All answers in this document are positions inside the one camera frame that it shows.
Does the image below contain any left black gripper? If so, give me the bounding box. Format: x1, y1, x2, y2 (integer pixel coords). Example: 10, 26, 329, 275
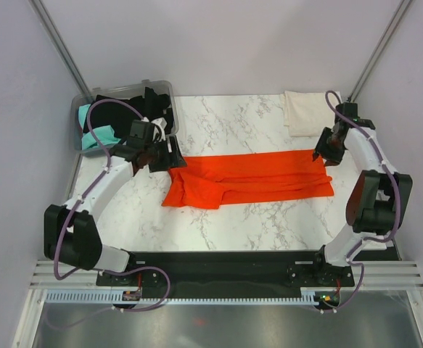
144, 136, 186, 174

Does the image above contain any orange t-shirt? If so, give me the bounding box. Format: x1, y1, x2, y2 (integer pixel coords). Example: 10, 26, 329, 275
163, 150, 334, 210

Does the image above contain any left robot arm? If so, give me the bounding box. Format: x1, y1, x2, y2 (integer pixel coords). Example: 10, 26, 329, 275
44, 120, 186, 285

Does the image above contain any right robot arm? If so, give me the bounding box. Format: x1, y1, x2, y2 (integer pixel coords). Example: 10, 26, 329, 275
311, 102, 413, 286

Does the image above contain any teal garment in bin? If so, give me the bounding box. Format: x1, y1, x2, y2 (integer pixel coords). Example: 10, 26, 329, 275
78, 104, 120, 150

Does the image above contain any cream folded cloth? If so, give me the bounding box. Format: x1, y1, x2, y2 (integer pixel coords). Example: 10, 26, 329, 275
280, 91, 335, 138

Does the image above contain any black garment in bin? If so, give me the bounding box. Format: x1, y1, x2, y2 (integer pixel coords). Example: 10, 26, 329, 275
90, 87, 175, 138

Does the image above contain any clear plastic storage bin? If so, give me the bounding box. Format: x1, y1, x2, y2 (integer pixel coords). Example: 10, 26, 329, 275
70, 80, 178, 157

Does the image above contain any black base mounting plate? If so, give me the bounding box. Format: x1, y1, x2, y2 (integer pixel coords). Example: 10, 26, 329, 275
96, 250, 355, 298

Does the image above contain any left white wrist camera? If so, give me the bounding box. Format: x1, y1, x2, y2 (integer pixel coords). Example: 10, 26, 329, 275
141, 117, 167, 142

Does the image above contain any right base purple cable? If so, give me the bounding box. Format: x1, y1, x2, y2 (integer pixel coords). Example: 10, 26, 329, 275
312, 260, 366, 315

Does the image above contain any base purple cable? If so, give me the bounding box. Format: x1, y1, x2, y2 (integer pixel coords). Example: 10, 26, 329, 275
312, 260, 366, 315
111, 266, 171, 315

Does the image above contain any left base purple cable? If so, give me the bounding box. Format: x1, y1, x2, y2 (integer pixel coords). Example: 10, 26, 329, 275
111, 266, 171, 315

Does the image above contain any left aluminium frame post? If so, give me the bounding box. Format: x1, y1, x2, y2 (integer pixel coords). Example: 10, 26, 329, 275
29, 0, 94, 102

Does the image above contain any aluminium frame post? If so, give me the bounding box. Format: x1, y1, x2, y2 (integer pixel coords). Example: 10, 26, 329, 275
29, 0, 94, 102
347, 0, 414, 102

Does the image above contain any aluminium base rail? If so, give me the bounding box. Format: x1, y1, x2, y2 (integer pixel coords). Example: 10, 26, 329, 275
29, 261, 423, 291

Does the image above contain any white slotted cable duct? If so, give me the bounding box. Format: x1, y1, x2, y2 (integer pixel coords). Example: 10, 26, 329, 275
44, 287, 353, 306

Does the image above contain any right aluminium frame post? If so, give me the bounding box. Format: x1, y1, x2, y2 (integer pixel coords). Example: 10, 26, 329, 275
347, 0, 414, 102

